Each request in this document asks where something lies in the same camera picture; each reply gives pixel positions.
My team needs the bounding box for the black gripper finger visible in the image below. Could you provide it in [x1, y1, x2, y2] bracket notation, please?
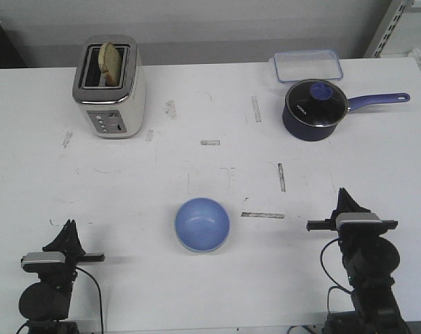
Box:
[42, 219, 73, 253]
[342, 189, 370, 213]
[333, 187, 346, 219]
[72, 221, 85, 256]

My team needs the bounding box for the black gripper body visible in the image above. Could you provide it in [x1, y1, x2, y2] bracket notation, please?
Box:
[306, 215, 398, 241]
[39, 253, 105, 278]

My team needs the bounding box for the blue bowl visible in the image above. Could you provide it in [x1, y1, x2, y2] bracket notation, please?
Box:
[174, 198, 230, 253]

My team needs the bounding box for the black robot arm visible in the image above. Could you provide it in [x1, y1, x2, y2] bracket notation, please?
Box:
[306, 188, 411, 333]
[18, 219, 105, 333]

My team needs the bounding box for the glass pot lid blue knob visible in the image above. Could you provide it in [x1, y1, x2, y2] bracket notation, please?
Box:
[286, 79, 349, 127]

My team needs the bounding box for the clear plastic container blue rim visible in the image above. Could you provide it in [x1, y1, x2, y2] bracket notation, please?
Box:
[270, 49, 343, 84]

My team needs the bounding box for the cream and silver toaster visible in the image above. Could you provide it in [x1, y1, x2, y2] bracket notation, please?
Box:
[72, 35, 147, 138]

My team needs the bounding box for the toast slice in toaster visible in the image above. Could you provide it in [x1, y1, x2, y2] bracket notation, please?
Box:
[97, 42, 122, 87]

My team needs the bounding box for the metal shelf upright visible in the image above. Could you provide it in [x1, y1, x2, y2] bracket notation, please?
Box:
[363, 1, 415, 58]

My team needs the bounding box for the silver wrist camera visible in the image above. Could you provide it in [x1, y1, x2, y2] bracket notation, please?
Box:
[21, 251, 65, 269]
[335, 212, 383, 231]

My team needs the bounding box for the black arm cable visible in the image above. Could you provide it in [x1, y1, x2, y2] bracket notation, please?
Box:
[17, 266, 105, 334]
[319, 238, 354, 314]

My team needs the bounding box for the blue saucepan with handle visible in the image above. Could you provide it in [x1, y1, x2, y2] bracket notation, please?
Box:
[283, 93, 411, 141]

